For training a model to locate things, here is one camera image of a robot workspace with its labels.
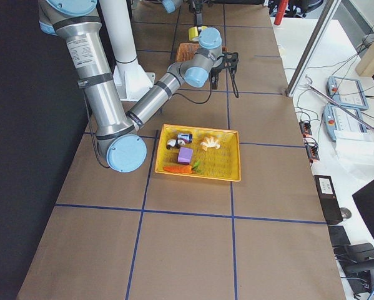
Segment toy croissant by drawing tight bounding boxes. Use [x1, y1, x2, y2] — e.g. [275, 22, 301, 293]
[200, 136, 220, 151]

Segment teach pendant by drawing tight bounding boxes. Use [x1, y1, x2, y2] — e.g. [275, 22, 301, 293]
[327, 76, 369, 111]
[323, 104, 367, 142]

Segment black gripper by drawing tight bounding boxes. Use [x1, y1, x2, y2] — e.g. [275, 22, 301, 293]
[194, 11, 227, 90]

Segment black box with label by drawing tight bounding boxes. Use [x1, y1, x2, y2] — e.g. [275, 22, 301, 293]
[313, 175, 343, 225]

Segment yellow plastic basket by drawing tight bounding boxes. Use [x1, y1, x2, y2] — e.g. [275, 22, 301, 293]
[155, 124, 241, 182]

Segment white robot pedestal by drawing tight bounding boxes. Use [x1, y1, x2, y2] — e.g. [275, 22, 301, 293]
[99, 0, 155, 101]

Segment reacher grabber stick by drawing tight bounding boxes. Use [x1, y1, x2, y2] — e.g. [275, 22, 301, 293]
[307, 78, 374, 132]

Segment black camera cable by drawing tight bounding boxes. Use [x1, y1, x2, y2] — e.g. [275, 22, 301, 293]
[170, 56, 240, 104]

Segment brown wicker basket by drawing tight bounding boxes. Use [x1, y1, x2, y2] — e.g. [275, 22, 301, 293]
[175, 43, 227, 65]

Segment teach pendant far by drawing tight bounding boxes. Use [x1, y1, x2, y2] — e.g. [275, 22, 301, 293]
[327, 76, 369, 111]

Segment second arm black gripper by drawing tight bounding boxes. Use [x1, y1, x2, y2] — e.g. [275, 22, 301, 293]
[187, 0, 207, 14]

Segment purple foam block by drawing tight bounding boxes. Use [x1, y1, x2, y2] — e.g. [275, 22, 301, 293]
[177, 147, 193, 164]

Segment toy carrot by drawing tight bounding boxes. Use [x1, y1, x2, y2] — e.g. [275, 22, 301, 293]
[163, 161, 202, 174]

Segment aluminium frame post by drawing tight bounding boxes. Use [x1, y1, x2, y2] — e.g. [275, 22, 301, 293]
[285, 0, 341, 98]

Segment toy panda figure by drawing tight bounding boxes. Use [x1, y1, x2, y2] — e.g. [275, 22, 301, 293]
[166, 139, 186, 149]

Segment teach pendant near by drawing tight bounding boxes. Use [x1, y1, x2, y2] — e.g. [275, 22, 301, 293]
[323, 104, 367, 142]

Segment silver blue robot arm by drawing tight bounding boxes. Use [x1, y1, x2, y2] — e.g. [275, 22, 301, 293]
[39, 1, 224, 173]

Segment red cylinder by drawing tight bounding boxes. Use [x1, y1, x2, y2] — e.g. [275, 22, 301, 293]
[274, 0, 289, 26]

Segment yellow packing tape roll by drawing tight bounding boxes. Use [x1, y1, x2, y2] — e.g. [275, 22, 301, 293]
[188, 26, 207, 42]

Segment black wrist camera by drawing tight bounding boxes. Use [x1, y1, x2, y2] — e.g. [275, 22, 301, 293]
[223, 52, 239, 75]

